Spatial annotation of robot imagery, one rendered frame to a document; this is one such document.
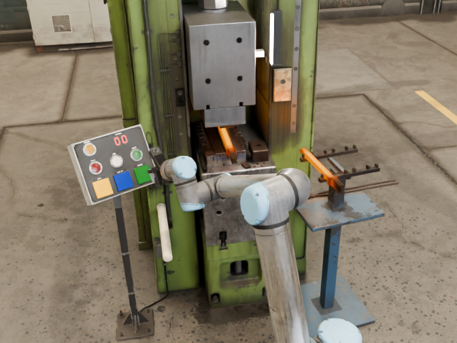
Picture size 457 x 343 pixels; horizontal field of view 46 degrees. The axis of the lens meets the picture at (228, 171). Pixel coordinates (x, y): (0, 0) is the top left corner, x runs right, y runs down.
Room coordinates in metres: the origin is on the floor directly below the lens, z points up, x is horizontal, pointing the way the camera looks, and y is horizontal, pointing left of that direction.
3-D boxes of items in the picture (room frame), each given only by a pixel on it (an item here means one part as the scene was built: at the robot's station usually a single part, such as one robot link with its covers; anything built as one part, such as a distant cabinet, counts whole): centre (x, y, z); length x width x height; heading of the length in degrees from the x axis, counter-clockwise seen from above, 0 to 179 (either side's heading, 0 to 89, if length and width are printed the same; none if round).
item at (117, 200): (2.22, 0.54, 0.54); 0.04 x 0.04 x 1.08; 9
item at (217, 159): (2.59, 0.04, 0.96); 0.42 x 0.20 x 0.09; 9
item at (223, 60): (2.60, 0.00, 1.43); 0.42 x 0.39 x 0.40; 9
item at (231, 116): (2.59, 0.04, 1.18); 0.42 x 0.20 x 0.10; 9
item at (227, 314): (2.34, 0.00, 0.01); 0.58 x 0.39 x 0.01; 99
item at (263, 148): (2.47, -0.16, 0.95); 0.12 x 0.08 x 0.06; 9
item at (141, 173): (2.16, 0.40, 1.01); 0.07 x 0.05 x 0.07; 124
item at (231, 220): (2.61, -0.01, 0.69); 0.56 x 0.38 x 0.45; 9
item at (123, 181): (2.11, 0.48, 1.01); 0.07 x 0.05 x 0.07; 124
